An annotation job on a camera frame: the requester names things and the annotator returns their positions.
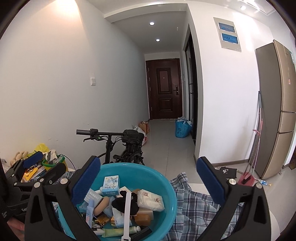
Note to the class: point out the pale green tube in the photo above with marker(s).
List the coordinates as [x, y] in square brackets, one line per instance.
[113, 231]

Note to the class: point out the white plastic bag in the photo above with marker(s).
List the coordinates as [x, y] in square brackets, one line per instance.
[142, 136]

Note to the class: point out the gold refrigerator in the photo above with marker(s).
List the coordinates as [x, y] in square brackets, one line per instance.
[270, 111]

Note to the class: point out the black framed glass door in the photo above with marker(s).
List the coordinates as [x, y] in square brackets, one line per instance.
[192, 92]

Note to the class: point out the blue plastic basin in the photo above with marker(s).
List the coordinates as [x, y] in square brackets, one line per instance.
[148, 176]

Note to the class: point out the blue woven bag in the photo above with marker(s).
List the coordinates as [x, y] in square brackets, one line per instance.
[182, 128]

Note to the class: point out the white tissue pack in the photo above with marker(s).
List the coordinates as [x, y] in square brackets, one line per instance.
[151, 200]

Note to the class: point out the beige sponge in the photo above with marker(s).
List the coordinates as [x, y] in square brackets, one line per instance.
[103, 206]

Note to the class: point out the pale blue bottle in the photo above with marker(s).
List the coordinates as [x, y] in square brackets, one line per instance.
[90, 214]

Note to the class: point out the plastic water bottle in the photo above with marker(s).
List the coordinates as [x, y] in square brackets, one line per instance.
[263, 182]

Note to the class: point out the brown box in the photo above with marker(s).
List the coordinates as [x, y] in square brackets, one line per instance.
[144, 216]

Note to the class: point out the white box with blue print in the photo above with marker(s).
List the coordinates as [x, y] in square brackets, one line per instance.
[110, 185]

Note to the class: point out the brown paper bag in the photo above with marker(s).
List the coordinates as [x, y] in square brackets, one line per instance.
[144, 127]

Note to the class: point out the white light switch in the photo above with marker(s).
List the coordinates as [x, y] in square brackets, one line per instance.
[93, 81]

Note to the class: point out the gold packet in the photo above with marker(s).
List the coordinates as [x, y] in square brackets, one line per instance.
[103, 220]

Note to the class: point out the red dustpan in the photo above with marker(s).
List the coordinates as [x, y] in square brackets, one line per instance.
[246, 179]

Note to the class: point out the yellow plastic bag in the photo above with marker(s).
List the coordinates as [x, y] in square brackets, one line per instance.
[41, 148]

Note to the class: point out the black flat item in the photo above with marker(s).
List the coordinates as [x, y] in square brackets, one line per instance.
[143, 235]

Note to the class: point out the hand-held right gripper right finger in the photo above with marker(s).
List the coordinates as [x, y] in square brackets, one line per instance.
[210, 180]

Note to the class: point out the blue plaid cloth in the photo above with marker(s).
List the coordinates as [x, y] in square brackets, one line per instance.
[189, 208]

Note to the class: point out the dark brown entrance door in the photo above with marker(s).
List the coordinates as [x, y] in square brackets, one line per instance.
[164, 90]

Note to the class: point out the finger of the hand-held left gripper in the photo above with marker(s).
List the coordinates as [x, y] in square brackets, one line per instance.
[56, 169]
[32, 160]

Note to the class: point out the black plush toy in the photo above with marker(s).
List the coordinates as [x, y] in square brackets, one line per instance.
[120, 204]

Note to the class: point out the pale blue box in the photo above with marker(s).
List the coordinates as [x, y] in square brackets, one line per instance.
[92, 197]

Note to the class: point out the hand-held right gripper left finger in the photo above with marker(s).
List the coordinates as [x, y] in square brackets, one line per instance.
[85, 180]

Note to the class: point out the black bicycle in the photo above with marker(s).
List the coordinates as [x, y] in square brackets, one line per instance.
[131, 141]

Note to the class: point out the folded drying rack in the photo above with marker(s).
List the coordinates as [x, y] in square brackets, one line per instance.
[256, 139]

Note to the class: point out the black cloth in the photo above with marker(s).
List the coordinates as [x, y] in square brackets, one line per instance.
[227, 172]

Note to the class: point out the yellow bin with green rim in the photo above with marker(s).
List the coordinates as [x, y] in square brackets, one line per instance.
[55, 161]

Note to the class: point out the person's left hand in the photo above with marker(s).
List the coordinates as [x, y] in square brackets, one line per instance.
[17, 228]

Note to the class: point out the beige plush toy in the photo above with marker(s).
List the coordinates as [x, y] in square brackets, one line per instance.
[18, 157]

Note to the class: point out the wall panel with blue windows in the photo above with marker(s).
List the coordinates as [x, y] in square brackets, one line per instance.
[227, 34]

